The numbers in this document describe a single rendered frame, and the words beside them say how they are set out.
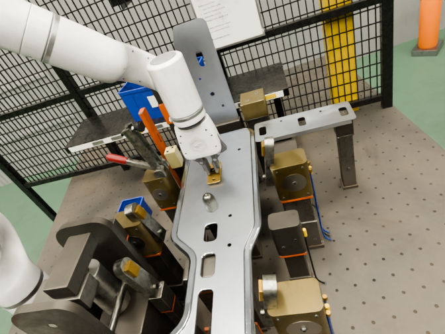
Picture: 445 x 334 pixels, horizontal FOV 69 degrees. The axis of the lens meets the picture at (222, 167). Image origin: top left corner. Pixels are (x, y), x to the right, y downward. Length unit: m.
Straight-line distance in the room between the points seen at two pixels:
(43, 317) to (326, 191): 0.91
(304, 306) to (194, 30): 0.76
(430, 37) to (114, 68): 3.02
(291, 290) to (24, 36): 0.62
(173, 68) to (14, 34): 0.28
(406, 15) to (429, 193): 2.67
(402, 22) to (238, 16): 2.58
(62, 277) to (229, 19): 0.99
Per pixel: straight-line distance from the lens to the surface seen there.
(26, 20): 0.67
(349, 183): 1.17
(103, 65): 0.68
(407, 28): 3.73
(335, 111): 1.02
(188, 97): 0.74
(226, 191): 0.84
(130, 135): 0.85
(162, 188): 0.93
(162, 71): 0.71
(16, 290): 0.98
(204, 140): 0.80
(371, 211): 1.12
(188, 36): 1.00
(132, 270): 0.69
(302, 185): 0.83
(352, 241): 1.05
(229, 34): 1.28
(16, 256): 1.00
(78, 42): 0.67
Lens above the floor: 1.56
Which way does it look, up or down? 37 degrees down
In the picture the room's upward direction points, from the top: 23 degrees counter-clockwise
